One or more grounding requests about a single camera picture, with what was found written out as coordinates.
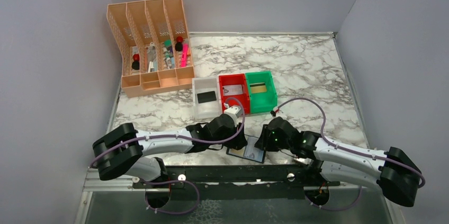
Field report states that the black leather card holder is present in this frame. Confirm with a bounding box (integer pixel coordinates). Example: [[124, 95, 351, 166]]
[[226, 135, 266, 164]]

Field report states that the green plastic bin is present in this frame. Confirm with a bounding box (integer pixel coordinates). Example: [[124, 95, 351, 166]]
[[245, 71, 278, 114]]

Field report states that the red plastic bin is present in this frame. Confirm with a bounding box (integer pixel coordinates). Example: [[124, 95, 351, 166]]
[[218, 74, 250, 114]]

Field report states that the silver patterned credit card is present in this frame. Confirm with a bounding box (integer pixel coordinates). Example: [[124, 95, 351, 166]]
[[222, 85, 244, 96]]

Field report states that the white plastic bin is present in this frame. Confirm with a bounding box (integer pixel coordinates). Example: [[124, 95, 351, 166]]
[[192, 76, 222, 120]]

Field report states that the peach plastic desk organizer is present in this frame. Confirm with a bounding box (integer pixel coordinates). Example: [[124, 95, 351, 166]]
[[106, 0, 195, 97]]

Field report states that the gold credit card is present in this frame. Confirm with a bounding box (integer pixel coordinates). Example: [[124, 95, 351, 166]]
[[250, 83, 267, 94]]

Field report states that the black credit card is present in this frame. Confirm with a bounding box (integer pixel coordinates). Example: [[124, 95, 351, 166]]
[[196, 91, 217, 103]]

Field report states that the pink highlighter pen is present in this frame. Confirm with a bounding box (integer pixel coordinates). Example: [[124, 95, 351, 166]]
[[180, 43, 190, 67]]

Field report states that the red black stamp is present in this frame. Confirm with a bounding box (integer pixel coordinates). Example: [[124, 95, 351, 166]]
[[175, 36, 184, 52], [131, 53, 140, 70]]

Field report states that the white stapler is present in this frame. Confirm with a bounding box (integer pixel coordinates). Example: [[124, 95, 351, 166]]
[[146, 42, 158, 72]]

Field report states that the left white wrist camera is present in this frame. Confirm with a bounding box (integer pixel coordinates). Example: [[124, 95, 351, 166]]
[[223, 105, 243, 121]]

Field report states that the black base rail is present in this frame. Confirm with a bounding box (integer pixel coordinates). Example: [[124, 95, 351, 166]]
[[132, 164, 340, 201]]

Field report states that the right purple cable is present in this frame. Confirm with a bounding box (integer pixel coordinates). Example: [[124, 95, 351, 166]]
[[270, 97, 426, 212]]

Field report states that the purple cable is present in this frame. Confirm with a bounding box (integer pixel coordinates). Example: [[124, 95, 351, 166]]
[[270, 97, 426, 212], [89, 97, 246, 216]]

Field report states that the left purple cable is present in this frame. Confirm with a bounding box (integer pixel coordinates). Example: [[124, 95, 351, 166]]
[[89, 97, 246, 216]]

